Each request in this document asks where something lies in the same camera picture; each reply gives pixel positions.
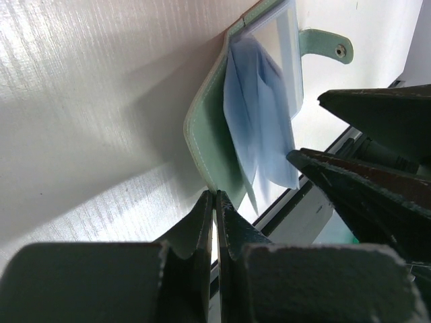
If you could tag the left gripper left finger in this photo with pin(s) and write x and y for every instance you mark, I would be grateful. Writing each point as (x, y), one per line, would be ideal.
(166, 280)

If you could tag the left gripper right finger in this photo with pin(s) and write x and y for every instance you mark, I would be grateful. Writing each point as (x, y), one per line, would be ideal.
(261, 281)

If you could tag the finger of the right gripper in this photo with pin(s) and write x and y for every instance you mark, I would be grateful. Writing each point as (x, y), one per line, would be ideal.
(397, 118)
(380, 205)

